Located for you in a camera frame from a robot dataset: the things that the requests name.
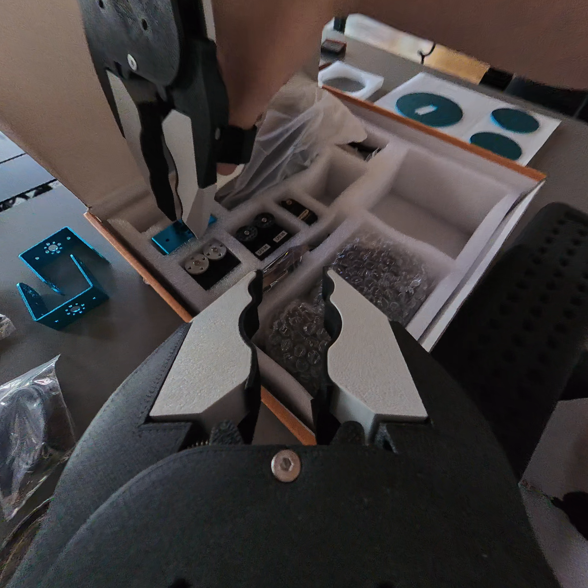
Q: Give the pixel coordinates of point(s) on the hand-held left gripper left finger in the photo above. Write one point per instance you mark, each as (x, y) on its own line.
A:
(211, 367)

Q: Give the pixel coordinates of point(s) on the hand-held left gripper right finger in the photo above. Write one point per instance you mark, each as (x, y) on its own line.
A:
(376, 367)

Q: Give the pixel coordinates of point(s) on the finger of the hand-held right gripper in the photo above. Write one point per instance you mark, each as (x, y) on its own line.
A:
(124, 105)
(183, 151)

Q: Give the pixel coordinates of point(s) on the teal metal bracket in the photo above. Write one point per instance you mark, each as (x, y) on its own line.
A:
(170, 239)
(55, 250)

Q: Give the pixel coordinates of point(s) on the orange cardboard kit box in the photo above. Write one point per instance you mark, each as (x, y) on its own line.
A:
(427, 193)

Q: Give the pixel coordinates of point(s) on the white foam block round cutout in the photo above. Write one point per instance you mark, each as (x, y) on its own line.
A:
(374, 82)

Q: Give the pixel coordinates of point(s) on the blue disc with few holes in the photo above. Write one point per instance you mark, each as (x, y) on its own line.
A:
(413, 115)

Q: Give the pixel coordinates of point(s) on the small blue plain disc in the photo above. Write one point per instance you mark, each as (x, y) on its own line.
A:
(496, 146)

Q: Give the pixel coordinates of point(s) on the blue disc with many holes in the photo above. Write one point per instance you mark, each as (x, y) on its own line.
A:
(514, 120)

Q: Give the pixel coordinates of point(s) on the person's right hand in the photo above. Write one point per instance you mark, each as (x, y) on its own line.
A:
(257, 78)

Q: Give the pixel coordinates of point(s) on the bubble wrap bag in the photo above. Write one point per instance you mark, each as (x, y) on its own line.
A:
(381, 275)

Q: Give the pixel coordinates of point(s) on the servo with black horn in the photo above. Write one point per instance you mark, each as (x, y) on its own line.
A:
(262, 221)
(246, 233)

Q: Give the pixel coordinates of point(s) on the servo with silver horn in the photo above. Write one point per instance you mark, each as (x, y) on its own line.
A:
(213, 251)
(195, 264)

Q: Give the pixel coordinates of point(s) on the crumpled clear plastic bag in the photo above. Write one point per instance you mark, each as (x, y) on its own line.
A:
(298, 128)

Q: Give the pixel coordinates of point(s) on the shiny foil packet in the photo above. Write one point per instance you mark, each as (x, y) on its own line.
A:
(280, 268)

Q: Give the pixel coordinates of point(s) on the black perforated armrest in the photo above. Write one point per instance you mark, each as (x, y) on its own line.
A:
(528, 298)

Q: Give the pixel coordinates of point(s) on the small black box red label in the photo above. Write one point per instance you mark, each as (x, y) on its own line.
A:
(333, 46)

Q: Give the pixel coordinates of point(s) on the white foam sheet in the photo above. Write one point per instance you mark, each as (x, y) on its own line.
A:
(473, 124)

